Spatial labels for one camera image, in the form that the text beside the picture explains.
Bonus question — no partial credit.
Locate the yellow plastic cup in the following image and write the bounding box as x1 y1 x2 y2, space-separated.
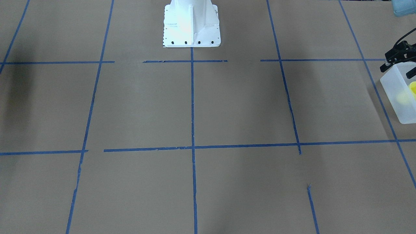
409 81 416 99

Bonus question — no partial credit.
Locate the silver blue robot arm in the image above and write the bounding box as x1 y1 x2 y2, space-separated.
391 0 416 17

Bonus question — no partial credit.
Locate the clear plastic storage box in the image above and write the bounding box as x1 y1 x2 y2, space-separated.
380 62 416 124

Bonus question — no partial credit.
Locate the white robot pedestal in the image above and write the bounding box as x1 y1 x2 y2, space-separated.
162 0 221 48

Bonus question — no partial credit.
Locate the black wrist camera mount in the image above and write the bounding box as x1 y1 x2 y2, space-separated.
380 40 416 72

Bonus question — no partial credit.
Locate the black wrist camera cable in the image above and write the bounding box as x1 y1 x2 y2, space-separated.
393 28 416 46

